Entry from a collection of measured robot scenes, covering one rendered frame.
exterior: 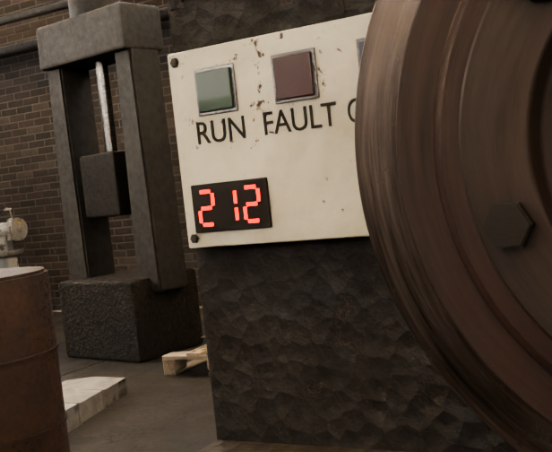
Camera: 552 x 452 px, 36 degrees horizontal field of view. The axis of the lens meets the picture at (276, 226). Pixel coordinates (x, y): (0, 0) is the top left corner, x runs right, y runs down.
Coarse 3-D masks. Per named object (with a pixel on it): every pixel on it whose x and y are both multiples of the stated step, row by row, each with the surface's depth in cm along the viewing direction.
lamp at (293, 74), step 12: (276, 60) 73; (288, 60) 72; (300, 60) 72; (276, 72) 73; (288, 72) 72; (300, 72) 72; (312, 72) 71; (276, 84) 73; (288, 84) 72; (300, 84) 72; (312, 84) 71; (276, 96) 73; (288, 96) 72; (300, 96) 72
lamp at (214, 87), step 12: (204, 72) 76; (216, 72) 76; (228, 72) 75; (204, 84) 76; (216, 84) 76; (228, 84) 75; (204, 96) 76; (216, 96) 76; (228, 96) 75; (204, 108) 77; (216, 108) 76; (228, 108) 75
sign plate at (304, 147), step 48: (240, 48) 75; (288, 48) 73; (336, 48) 70; (192, 96) 78; (240, 96) 75; (336, 96) 71; (192, 144) 78; (240, 144) 76; (288, 144) 73; (336, 144) 71; (192, 192) 78; (240, 192) 76; (288, 192) 74; (336, 192) 72; (192, 240) 79; (240, 240) 77; (288, 240) 74
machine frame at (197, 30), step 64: (192, 0) 79; (256, 0) 76; (320, 0) 73; (256, 256) 78; (320, 256) 75; (256, 320) 79; (320, 320) 76; (384, 320) 73; (256, 384) 80; (320, 384) 76; (384, 384) 73; (256, 448) 78; (320, 448) 76; (384, 448) 74; (448, 448) 71; (512, 448) 69
